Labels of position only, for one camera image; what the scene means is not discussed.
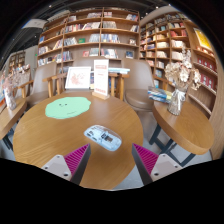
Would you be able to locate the stack of colourful books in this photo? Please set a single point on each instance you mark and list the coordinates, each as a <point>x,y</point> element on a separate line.
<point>159,95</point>

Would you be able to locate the transparent computer mouse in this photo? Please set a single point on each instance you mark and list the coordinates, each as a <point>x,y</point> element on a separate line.
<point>101,136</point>

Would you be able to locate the green blob-shaped mouse pad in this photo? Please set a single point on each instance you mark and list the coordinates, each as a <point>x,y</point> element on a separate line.
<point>67,107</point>

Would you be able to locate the glass vase with pink flowers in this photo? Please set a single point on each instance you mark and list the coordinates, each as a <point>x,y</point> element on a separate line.
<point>10,98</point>

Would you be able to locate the white sign in wooden base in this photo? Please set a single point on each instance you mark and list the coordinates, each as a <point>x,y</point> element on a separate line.
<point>101,78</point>

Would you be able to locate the stack of pale blue books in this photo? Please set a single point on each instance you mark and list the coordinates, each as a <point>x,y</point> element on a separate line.
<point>118,70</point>

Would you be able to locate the low book display rack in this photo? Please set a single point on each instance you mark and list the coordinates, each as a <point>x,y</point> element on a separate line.
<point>21,75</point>

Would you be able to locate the brown padded wooden armchair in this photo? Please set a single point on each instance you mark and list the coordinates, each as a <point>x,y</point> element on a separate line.
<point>140,83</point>
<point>43,80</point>
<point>83,62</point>

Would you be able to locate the dark cover book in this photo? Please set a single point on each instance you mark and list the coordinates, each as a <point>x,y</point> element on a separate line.
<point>92,80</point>

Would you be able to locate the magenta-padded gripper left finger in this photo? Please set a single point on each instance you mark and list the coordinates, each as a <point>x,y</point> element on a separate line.
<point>75,160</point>

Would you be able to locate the curved wooden bookshelf unit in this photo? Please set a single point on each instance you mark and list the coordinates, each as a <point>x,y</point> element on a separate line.
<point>173,40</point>

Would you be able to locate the white framed floral picture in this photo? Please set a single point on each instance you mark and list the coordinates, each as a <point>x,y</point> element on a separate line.
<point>78,78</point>

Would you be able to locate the white hanging ceiling panel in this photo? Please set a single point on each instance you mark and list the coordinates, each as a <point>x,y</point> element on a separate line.
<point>35,23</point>

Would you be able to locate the round wooden side table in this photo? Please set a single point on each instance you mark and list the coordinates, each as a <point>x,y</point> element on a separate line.
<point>10,116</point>
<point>186,130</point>

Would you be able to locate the distant wooden bookshelf unit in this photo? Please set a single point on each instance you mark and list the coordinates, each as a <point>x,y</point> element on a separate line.
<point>16,60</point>

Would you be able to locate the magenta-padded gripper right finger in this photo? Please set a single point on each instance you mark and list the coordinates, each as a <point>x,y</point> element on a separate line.
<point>148,160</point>

